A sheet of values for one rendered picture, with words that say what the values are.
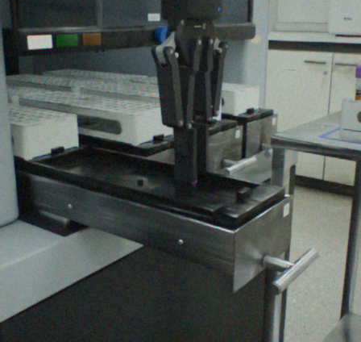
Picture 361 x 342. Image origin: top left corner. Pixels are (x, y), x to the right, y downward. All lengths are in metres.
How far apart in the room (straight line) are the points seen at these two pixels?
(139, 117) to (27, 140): 0.17
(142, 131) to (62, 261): 0.25
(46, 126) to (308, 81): 2.38
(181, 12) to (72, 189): 0.25
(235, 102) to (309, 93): 1.99
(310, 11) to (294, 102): 0.84
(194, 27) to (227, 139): 0.37
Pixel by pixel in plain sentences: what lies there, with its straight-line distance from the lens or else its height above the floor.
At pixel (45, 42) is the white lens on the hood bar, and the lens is 0.69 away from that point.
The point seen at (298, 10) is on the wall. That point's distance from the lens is 3.71.
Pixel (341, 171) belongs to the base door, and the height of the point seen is 0.15.
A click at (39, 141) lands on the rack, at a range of 0.75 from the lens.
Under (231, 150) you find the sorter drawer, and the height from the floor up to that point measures 0.76.
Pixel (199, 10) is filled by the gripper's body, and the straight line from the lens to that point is 0.59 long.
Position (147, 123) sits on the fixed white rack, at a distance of 0.81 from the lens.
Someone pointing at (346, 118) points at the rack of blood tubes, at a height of 0.85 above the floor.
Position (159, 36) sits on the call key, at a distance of 0.85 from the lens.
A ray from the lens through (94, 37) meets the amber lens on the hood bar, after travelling 0.75.
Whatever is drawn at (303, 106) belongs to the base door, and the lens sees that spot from 3.04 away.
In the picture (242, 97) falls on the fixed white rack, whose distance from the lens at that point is 1.05.
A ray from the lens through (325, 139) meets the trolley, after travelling 0.84.
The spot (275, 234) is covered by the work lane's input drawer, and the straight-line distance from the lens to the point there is 0.60.
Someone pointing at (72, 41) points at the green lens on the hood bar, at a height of 0.98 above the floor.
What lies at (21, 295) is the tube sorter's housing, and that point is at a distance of 0.66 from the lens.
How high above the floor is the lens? 1.01
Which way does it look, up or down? 16 degrees down
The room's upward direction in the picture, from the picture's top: straight up
